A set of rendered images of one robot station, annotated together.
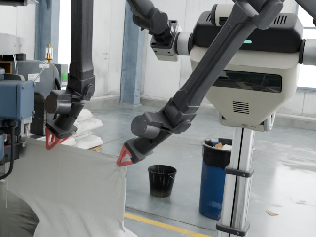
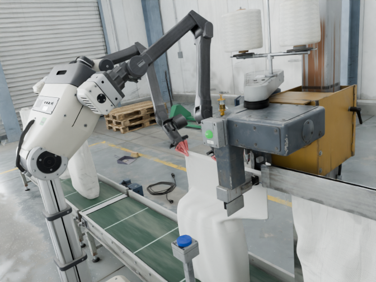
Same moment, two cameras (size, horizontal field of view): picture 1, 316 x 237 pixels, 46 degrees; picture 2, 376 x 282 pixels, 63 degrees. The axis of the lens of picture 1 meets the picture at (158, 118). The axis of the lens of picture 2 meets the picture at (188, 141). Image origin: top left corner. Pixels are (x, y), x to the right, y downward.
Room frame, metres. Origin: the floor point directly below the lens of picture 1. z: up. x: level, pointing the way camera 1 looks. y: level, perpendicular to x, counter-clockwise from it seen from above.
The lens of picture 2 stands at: (2.38, 0.79, 1.57)
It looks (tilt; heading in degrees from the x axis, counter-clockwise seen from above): 17 degrees down; 208
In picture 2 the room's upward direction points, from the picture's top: 8 degrees counter-clockwise
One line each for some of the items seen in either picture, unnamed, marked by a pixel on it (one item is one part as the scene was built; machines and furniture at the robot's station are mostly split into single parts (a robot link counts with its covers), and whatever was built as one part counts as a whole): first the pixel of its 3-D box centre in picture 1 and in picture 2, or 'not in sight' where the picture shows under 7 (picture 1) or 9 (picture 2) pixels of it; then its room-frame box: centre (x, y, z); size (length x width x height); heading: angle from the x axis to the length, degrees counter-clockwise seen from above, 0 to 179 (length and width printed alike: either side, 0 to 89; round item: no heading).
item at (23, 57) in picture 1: (12, 56); (256, 103); (1.30, 0.51, 1.35); 0.09 x 0.09 x 0.03
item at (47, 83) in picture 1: (5, 92); (268, 144); (1.36, 0.56, 1.21); 0.30 x 0.25 x 0.30; 66
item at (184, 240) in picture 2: not in sight; (184, 241); (1.49, 0.24, 0.84); 0.06 x 0.06 x 0.02
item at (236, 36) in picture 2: not in sight; (241, 31); (1.05, 0.41, 1.61); 0.17 x 0.17 x 0.17
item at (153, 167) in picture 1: (161, 181); not in sight; (3.64, -0.09, 0.13); 0.30 x 0.30 x 0.26
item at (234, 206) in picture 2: not in sight; (230, 203); (1.40, 0.42, 0.98); 0.09 x 0.05 x 0.05; 156
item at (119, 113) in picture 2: not in sight; (135, 109); (-3.26, -3.41, 0.36); 1.20 x 0.82 x 0.14; 152
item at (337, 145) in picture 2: not in sight; (309, 127); (1.04, 0.67, 1.18); 0.34 x 0.25 x 0.31; 156
